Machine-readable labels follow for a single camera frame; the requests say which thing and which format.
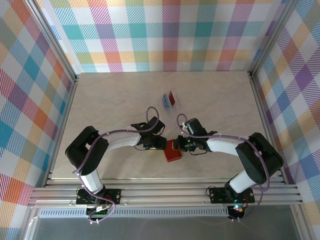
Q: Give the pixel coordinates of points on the controller board with lights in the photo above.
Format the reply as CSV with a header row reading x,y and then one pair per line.
x,y
237,210

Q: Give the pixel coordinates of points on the aluminium frame post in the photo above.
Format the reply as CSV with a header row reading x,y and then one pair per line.
x,y
53,42
272,37

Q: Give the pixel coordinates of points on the grey metal panel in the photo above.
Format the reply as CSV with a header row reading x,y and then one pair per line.
x,y
162,228

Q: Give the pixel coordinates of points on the clear plastic card stand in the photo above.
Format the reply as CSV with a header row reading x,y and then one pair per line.
x,y
176,106

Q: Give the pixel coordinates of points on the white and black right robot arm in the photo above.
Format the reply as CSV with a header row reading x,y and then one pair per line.
x,y
260,157

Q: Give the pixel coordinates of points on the aluminium frame rails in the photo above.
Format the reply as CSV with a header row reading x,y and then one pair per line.
x,y
162,193

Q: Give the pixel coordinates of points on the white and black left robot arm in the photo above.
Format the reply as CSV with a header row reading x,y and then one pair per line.
x,y
85,150

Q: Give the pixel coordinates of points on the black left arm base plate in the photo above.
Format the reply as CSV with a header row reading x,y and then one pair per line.
x,y
115,196

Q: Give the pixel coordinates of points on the aluminium side rail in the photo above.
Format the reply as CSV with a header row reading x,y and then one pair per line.
x,y
265,112
65,117

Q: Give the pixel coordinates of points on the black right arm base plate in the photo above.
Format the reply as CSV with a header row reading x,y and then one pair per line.
x,y
217,195

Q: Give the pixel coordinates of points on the green terminal controller board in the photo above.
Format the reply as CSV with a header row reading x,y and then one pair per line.
x,y
98,212

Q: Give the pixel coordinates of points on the red leather card holder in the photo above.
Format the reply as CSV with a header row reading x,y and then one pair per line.
x,y
172,155

